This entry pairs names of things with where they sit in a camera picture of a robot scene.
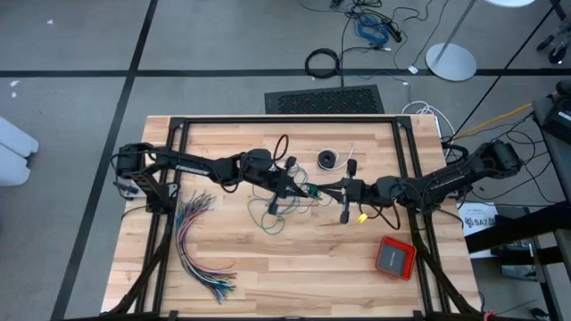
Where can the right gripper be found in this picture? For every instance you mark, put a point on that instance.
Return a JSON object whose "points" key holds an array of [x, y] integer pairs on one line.
{"points": [[352, 191]]}

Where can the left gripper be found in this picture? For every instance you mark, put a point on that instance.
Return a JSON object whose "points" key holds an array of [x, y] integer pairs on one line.
{"points": [[259, 162]]}

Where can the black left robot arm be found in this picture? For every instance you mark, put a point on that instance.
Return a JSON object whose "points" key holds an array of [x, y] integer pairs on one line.
{"points": [[192, 165]]}

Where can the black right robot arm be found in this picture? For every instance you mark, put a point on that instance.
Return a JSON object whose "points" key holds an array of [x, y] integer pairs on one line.
{"points": [[446, 183]]}

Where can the red tray with grey insert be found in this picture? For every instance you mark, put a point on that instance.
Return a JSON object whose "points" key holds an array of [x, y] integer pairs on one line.
{"points": [[394, 258]]}

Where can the white printed paper sign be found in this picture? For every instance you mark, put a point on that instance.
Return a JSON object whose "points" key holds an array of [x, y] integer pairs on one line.
{"points": [[479, 223]]}

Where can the black power adapter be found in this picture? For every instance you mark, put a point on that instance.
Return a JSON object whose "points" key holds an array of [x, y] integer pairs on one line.
{"points": [[394, 32]]}

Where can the grey round stand base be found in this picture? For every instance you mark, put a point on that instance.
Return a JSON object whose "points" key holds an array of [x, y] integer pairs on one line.
{"points": [[450, 64]]}

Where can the dark metal table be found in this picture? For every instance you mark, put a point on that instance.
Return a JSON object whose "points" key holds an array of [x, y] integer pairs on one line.
{"points": [[513, 234]]}

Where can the grey stand pole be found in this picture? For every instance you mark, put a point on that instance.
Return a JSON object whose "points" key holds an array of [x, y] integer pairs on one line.
{"points": [[461, 27]]}

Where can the thin black pole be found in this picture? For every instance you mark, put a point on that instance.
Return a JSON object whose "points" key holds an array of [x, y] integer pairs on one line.
{"points": [[504, 68]]}

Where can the black electronic device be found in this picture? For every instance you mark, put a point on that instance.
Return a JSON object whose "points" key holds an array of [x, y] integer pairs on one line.
{"points": [[557, 120]]}

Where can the white round lamp head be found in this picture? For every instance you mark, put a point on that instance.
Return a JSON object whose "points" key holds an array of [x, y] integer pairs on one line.
{"points": [[510, 2]]}

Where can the black wheeled chair base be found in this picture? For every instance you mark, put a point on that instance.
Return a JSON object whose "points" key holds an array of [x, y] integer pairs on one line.
{"points": [[557, 53]]}

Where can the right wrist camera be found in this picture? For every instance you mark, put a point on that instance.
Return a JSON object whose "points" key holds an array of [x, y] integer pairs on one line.
{"points": [[366, 191]]}

